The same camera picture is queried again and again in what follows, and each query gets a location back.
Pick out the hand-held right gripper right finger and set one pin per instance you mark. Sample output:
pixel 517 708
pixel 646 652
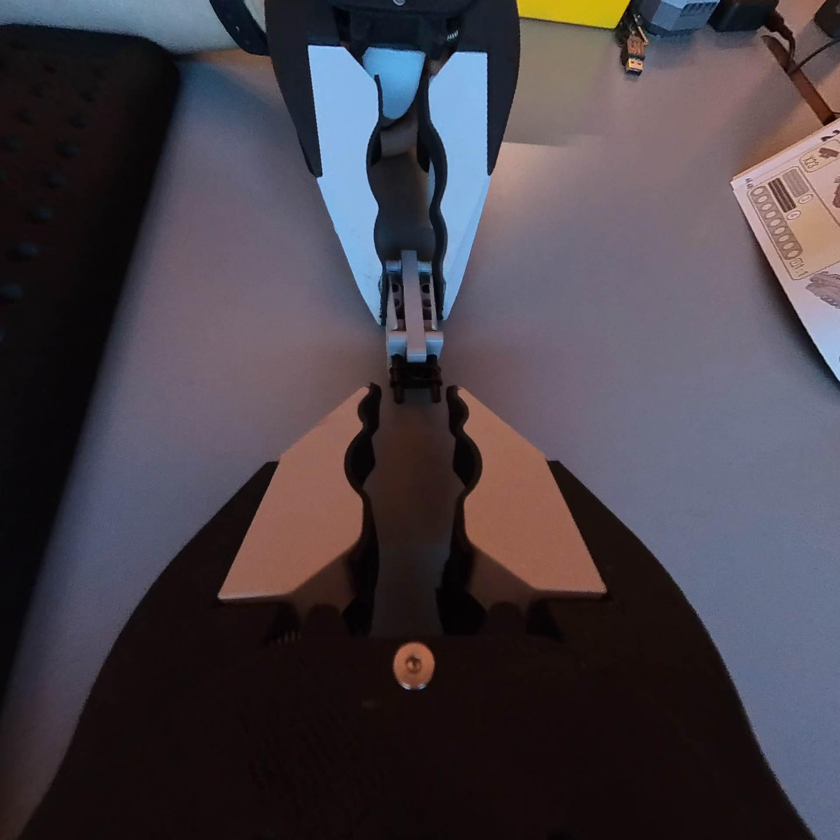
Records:
pixel 531 518

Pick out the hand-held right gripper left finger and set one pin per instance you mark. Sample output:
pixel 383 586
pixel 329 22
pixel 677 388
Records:
pixel 295 518

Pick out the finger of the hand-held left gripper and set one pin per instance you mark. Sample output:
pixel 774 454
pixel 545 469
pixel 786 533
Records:
pixel 341 164
pixel 467 164

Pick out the grey toy brick assembly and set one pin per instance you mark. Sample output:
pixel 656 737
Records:
pixel 413 308

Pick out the grey desk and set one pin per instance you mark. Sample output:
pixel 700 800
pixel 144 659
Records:
pixel 590 328

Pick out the black wristband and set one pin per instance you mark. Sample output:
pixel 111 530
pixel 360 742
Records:
pixel 239 23

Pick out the yellow plastic box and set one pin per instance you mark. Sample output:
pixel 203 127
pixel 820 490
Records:
pixel 571 12

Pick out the black USB plug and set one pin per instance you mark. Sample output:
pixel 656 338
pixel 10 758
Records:
pixel 633 56

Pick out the grey electronic block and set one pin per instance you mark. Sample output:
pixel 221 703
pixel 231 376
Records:
pixel 679 16

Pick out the black perforated tray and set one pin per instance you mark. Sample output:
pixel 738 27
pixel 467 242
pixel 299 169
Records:
pixel 72 262

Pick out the black power adapter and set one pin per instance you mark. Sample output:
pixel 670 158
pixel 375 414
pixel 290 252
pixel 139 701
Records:
pixel 745 14

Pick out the white instruction booklet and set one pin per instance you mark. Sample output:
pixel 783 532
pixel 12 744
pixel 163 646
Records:
pixel 800 262

